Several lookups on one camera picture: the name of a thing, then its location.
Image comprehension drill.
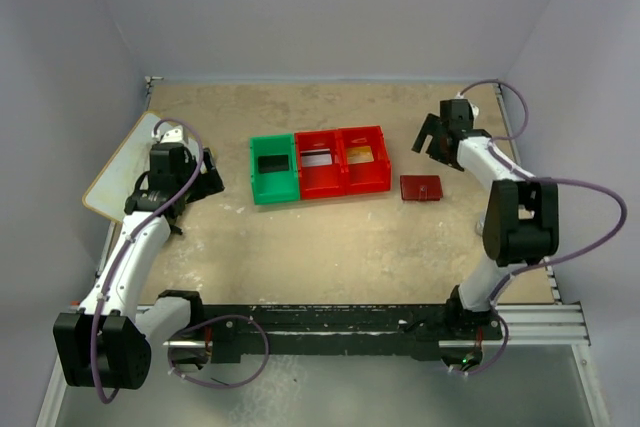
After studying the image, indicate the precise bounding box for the yellow-framed whiteboard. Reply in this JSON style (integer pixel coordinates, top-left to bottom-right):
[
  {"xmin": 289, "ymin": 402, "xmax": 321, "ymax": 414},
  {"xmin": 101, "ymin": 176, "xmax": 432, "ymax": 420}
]
[{"xmin": 82, "ymin": 112, "xmax": 160, "ymax": 222}]

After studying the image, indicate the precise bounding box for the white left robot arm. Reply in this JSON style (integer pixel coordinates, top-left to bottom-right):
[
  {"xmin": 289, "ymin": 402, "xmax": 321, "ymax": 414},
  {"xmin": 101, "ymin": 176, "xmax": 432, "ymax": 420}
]
[{"xmin": 53, "ymin": 142, "xmax": 224, "ymax": 391}]

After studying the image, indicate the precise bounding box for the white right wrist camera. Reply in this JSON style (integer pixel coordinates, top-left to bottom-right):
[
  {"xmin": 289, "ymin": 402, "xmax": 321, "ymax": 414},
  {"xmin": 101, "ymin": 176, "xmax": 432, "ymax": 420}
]
[{"xmin": 455, "ymin": 92, "xmax": 480, "ymax": 119}]

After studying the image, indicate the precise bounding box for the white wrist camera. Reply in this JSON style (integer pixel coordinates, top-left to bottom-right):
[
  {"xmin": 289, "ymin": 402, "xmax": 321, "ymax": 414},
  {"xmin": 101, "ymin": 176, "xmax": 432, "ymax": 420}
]
[
  {"xmin": 455, "ymin": 92, "xmax": 480, "ymax": 119},
  {"xmin": 152, "ymin": 126, "xmax": 188, "ymax": 146}
]

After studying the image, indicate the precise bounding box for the green plastic bin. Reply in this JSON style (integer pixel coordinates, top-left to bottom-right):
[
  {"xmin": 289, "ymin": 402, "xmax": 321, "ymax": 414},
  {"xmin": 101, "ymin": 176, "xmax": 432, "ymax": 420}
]
[{"xmin": 249, "ymin": 133, "xmax": 300, "ymax": 205}]

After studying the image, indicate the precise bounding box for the black card in green bin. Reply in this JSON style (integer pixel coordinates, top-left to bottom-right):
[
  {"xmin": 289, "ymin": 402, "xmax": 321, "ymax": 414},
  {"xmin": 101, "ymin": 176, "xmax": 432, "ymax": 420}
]
[{"xmin": 257, "ymin": 154, "xmax": 290, "ymax": 175}]

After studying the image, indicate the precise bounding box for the outer red plastic bin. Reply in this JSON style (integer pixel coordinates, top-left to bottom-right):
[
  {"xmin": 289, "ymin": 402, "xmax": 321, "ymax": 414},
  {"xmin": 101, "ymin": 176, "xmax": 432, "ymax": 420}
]
[{"xmin": 340, "ymin": 126, "xmax": 391, "ymax": 195}]

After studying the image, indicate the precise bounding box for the red leather card holder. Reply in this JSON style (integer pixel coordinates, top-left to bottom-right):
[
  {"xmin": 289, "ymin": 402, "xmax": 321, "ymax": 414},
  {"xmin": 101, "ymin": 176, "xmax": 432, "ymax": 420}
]
[{"xmin": 400, "ymin": 175, "xmax": 443, "ymax": 202}]

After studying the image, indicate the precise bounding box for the middle red plastic bin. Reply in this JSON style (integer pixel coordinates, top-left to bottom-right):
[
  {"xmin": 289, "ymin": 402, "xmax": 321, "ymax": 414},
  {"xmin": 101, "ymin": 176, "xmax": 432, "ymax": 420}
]
[{"xmin": 294, "ymin": 129, "xmax": 346, "ymax": 200}]

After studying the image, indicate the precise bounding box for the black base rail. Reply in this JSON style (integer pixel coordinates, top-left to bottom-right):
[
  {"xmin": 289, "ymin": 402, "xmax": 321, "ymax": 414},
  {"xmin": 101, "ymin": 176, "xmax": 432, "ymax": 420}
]
[{"xmin": 145, "ymin": 302, "xmax": 506, "ymax": 364}]

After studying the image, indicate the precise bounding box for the aluminium table frame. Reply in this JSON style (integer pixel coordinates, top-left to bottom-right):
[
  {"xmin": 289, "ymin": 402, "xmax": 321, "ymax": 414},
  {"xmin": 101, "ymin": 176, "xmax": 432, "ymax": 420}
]
[{"xmin": 34, "ymin": 77, "xmax": 612, "ymax": 427}]

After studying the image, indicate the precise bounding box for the orange card in red bin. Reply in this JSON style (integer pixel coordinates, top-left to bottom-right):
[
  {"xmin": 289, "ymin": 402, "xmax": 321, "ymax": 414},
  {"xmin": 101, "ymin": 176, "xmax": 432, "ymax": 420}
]
[{"xmin": 346, "ymin": 145, "xmax": 375, "ymax": 165}]

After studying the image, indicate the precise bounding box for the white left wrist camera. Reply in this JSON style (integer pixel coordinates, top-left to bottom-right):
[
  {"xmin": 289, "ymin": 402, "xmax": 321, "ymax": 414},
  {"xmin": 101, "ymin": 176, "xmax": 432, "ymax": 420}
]
[{"xmin": 152, "ymin": 126, "xmax": 188, "ymax": 146}]

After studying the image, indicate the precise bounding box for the white card with black stripe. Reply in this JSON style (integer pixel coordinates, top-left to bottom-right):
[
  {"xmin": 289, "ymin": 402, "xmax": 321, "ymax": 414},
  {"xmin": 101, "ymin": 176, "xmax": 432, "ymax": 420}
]
[{"xmin": 300, "ymin": 149, "xmax": 333, "ymax": 168}]

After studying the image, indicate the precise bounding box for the red plastic bin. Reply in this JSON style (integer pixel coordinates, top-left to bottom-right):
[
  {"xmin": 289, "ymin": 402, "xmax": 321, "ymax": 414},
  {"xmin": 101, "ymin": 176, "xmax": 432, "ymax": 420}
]
[
  {"xmin": 340, "ymin": 126, "xmax": 391, "ymax": 195},
  {"xmin": 294, "ymin": 129, "xmax": 346, "ymax": 200}
]

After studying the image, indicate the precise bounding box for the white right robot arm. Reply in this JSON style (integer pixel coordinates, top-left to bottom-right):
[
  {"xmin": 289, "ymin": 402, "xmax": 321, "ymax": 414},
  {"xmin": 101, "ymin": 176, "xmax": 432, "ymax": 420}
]
[{"xmin": 412, "ymin": 97, "xmax": 559, "ymax": 338}]

